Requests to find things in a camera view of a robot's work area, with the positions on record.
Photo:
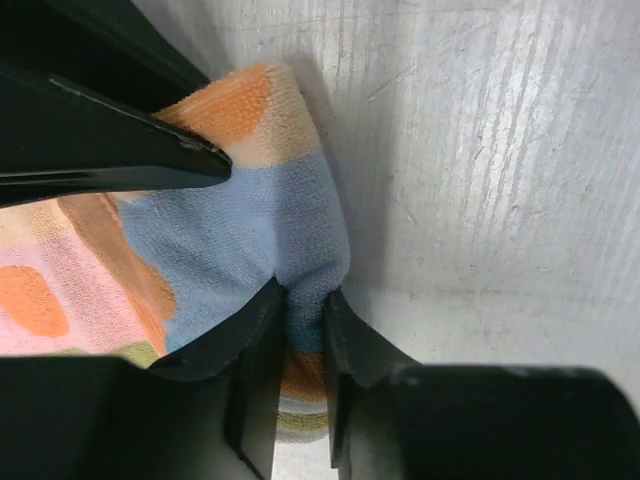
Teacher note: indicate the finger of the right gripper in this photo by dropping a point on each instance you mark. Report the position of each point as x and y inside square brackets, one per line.
[59, 139]
[108, 47]

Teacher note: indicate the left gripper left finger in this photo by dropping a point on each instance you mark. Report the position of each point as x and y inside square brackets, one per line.
[206, 411]

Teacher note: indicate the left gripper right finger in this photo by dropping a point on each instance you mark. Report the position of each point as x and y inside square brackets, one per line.
[391, 417]

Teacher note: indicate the orange polka dot towel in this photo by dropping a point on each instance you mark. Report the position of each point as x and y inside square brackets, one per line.
[140, 275]

